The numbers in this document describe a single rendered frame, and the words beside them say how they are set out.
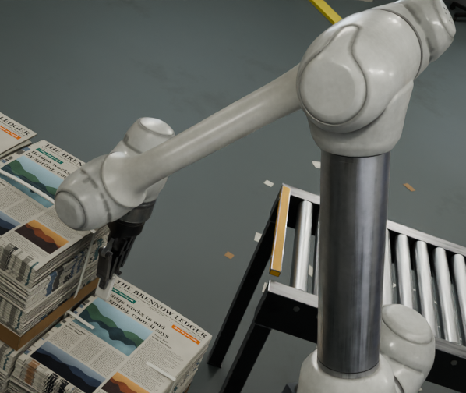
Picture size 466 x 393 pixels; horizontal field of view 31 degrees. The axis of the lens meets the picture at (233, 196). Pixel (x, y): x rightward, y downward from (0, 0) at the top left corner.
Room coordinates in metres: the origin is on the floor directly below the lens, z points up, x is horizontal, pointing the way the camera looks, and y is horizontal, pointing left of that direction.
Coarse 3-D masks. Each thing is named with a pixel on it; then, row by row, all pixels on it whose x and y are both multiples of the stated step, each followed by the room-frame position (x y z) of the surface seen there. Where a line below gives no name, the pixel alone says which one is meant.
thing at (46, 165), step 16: (32, 144) 1.60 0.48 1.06; (48, 144) 1.63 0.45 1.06; (16, 160) 1.52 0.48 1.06; (32, 160) 1.54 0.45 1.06; (48, 160) 1.56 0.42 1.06; (64, 160) 1.59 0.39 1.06; (32, 176) 1.48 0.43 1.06; (48, 176) 1.50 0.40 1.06; (64, 176) 1.52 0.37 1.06; (48, 192) 1.45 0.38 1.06; (96, 240) 1.42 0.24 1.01; (96, 256) 1.43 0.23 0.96; (96, 272) 1.45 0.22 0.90
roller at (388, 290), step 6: (390, 252) 2.17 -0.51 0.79; (390, 258) 2.13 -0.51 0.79; (384, 264) 2.08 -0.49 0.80; (390, 264) 2.10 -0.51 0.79; (384, 270) 2.05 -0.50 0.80; (390, 270) 2.07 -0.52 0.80; (384, 276) 2.02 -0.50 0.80; (390, 276) 2.04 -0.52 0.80; (384, 282) 1.99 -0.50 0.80; (390, 282) 2.01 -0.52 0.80; (384, 288) 1.97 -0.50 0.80; (390, 288) 1.98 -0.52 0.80; (384, 294) 1.94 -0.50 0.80; (390, 294) 1.95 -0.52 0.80; (384, 300) 1.91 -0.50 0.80; (390, 300) 1.92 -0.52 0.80
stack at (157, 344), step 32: (96, 288) 1.51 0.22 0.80; (128, 288) 1.52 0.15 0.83; (64, 320) 1.34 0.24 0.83; (96, 320) 1.38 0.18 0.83; (128, 320) 1.42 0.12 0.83; (160, 320) 1.46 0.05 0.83; (0, 352) 1.20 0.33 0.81; (32, 352) 1.22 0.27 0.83; (64, 352) 1.25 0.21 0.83; (96, 352) 1.29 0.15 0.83; (128, 352) 1.32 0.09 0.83; (160, 352) 1.36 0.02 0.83; (192, 352) 1.40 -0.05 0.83; (0, 384) 1.19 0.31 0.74; (32, 384) 1.18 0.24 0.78; (64, 384) 1.17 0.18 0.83; (96, 384) 1.20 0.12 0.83; (128, 384) 1.24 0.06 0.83; (160, 384) 1.27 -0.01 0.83
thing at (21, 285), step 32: (0, 192) 1.39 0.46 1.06; (0, 224) 1.29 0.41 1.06; (32, 224) 1.33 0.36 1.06; (0, 256) 1.23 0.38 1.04; (32, 256) 1.24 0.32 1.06; (64, 256) 1.30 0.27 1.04; (0, 288) 1.22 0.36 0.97; (32, 288) 1.21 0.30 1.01; (64, 288) 1.32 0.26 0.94; (0, 320) 1.22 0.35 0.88; (32, 320) 1.23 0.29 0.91
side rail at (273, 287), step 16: (272, 288) 1.77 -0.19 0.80; (288, 288) 1.80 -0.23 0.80; (272, 304) 1.75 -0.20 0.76; (288, 304) 1.76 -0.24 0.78; (304, 304) 1.76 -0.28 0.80; (256, 320) 1.75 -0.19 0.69; (272, 320) 1.75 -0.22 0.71; (288, 320) 1.76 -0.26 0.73; (304, 320) 1.76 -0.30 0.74; (304, 336) 1.76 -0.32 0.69; (448, 352) 1.80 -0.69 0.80; (464, 352) 1.82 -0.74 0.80; (432, 368) 1.79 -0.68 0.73; (448, 368) 1.80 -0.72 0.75; (464, 368) 1.80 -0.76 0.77; (448, 384) 1.80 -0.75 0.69; (464, 384) 1.80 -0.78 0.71
